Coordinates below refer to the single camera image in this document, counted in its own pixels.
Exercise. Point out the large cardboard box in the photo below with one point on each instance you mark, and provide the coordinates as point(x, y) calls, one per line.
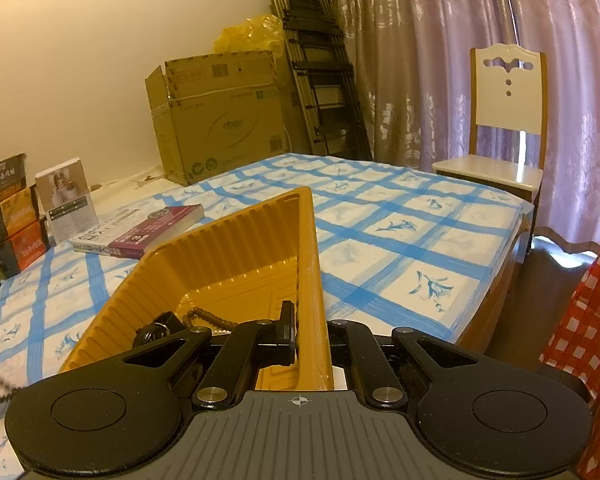
point(220, 130)

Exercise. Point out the maroon and white book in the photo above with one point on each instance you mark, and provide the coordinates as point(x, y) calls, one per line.
point(155, 232)

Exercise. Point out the white photo print box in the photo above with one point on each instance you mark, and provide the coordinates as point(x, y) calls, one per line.
point(67, 200)

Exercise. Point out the yellow plastic bag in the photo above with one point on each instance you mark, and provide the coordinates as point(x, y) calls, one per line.
point(245, 35)

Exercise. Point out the red instant noodle box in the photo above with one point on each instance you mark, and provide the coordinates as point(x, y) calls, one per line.
point(27, 250)

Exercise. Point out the yellow plastic tray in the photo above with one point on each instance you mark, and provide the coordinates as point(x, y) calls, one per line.
point(260, 240)

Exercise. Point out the red checkered cloth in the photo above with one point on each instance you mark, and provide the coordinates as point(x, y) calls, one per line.
point(595, 320)

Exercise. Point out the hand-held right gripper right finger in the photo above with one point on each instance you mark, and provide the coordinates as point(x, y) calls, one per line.
point(340, 335)

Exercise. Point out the black wrist watch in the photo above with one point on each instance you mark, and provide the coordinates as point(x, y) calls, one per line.
point(155, 332)

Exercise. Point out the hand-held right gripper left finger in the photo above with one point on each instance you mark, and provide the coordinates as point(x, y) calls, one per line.
point(290, 325)

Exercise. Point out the folding metal ladder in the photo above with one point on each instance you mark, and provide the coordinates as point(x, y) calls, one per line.
point(320, 70)

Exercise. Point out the blue checked bed sheet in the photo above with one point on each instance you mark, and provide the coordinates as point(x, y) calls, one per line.
point(405, 220)

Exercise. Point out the pink patterned curtain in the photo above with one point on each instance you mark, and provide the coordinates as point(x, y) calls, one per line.
point(420, 35)

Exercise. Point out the white wooden chair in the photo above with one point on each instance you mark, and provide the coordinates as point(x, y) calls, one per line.
point(510, 95)

